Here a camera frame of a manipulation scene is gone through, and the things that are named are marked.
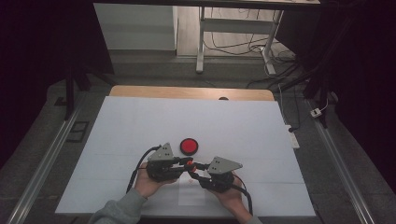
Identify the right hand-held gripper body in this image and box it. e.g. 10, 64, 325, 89
199, 156, 244, 193

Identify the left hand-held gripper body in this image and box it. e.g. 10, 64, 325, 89
145, 142, 181, 183

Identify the round red ink pad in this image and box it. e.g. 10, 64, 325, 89
179, 137, 199, 157

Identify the person's left hand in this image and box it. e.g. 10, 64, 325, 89
134, 170, 179, 200

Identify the person's right hand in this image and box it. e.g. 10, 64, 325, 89
206, 182, 251, 217

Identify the white paper sheet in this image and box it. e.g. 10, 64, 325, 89
177, 172, 206, 206

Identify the white table cover board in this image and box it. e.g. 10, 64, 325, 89
55, 95, 317, 217

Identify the wooden table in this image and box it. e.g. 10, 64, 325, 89
108, 85, 276, 102

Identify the white power strip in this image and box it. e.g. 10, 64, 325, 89
284, 124, 301, 150

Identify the dark floor plate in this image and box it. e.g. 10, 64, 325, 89
66, 120, 91, 144

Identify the white cabinet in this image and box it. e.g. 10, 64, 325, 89
92, 3, 178, 51

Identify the black curtain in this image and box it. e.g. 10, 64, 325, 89
276, 0, 396, 194
0, 0, 114, 171

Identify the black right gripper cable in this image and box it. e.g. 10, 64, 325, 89
230, 182, 254, 217

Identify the tangle of black floor cables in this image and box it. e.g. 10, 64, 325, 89
204, 7, 301, 91

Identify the metal floor rail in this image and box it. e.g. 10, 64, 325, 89
6, 92, 87, 224
305, 98, 376, 224

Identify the white metal desk frame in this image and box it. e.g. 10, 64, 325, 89
195, 5, 285, 76

